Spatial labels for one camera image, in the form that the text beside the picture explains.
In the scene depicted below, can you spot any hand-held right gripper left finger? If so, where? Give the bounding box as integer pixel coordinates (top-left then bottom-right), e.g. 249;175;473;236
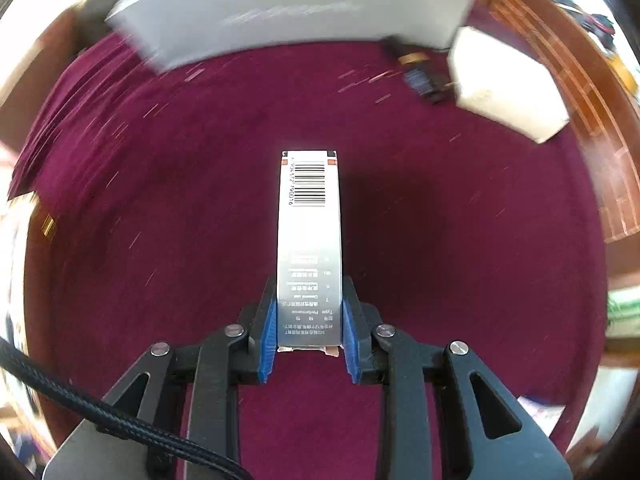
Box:
101;279;278;480

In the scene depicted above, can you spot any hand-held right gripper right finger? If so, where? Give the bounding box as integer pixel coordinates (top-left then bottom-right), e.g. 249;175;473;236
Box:
341;276;538;480

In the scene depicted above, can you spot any slim silver carton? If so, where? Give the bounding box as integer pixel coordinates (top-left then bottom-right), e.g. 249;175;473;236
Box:
276;149;346;356

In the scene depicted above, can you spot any white gold-trimmed box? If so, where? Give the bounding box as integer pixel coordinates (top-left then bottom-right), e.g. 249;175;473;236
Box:
0;195;58;456

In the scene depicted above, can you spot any maroon velvet cloth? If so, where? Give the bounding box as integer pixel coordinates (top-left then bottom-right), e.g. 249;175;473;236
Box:
7;0;608;480

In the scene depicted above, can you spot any black marker with blue band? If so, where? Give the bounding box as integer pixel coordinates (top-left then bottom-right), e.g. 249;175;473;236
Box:
402;65;456;107

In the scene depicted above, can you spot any black marker with orange band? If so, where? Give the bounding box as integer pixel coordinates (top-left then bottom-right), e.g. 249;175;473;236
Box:
382;39;431;68

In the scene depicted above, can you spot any small white cardboard box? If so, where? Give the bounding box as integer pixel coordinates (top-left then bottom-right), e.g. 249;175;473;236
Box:
446;26;572;144

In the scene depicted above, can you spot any brown wooden cabinet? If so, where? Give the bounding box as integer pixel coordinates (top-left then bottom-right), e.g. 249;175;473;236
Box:
480;0;640;246

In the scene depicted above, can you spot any grey storage box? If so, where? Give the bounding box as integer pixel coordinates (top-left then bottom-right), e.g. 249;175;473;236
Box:
104;0;487;75

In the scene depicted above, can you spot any assorted clutter pile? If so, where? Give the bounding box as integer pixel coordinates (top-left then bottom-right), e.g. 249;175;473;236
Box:
545;0;640;91

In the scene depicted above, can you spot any black braided cable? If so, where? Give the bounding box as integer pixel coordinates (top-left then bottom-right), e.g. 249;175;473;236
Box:
0;336;253;480

